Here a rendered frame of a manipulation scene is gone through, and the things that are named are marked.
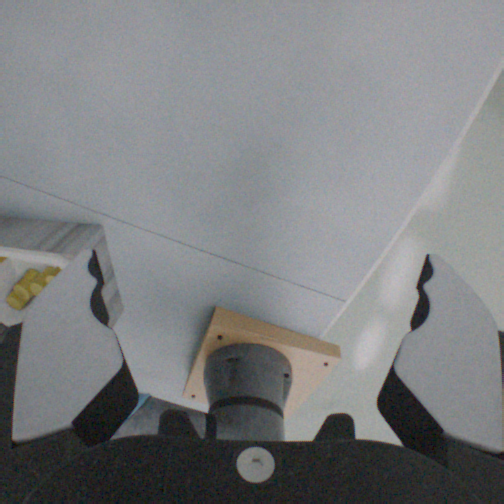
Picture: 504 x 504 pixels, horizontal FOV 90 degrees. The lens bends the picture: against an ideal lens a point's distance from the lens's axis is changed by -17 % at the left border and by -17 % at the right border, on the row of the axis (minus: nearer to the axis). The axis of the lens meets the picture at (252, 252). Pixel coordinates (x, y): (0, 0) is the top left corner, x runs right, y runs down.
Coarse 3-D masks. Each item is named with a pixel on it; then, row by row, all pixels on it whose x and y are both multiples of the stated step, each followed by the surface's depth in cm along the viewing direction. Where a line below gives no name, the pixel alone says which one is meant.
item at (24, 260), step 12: (0, 252) 35; (12, 252) 34; (24, 252) 34; (36, 252) 35; (0, 264) 43; (12, 264) 46; (24, 264) 45; (36, 264) 45; (48, 264) 44; (60, 264) 34; (0, 276) 43; (12, 276) 46; (0, 288) 44; (12, 288) 46; (0, 300) 44; (0, 312) 44; (12, 312) 46; (24, 312) 46; (12, 324) 44
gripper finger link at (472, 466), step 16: (432, 448) 5; (448, 448) 4; (464, 448) 4; (448, 464) 4; (464, 464) 4; (480, 464) 4; (496, 464) 4; (464, 480) 4; (480, 480) 4; (496, 480) 4; (480, 496) 4; (496, 496) 3
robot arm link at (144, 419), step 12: (144, 396) 34; (144, 408) 32; (156, 408) 33; (168, 408) 34; (180, 408) 35; (192, 408) 37; (132, 420) 30; (144, 420) 31; (156, 420) 31; (192, 420) 33; (204, 420) 34; (120, 432) 29; (132, 432) 29; (144, 432) 30; (156, 432) 30; (204, 432) 33
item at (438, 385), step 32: (416, 288) 11; (448, 288) 9; (416, 320) 9; (448, 320) 7; (480, 320) 7; (416, 352) 6; (448, 352) 6; (480, 352) 6; (384, 384) 7; (416, 384) 6; (448, 384) 6; (480, 384) 5; (384, 416) 6; (416, 416) 5; (448, 416) 5; (480, 416) 5; (416, 448) 5; (480, 448) 4
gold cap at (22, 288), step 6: (30, 270) 45; (36, 270) 46; (24, 276) 44; (30, 276) 44; (36, 276) 45; (18, 282) 42; (24, 282) 43; (30, 282) 44; (18, 288) 42; (24, 288) 42; (30, 288) 43; (18, 294) 43; (24, 294) 43; (30, 294) 43
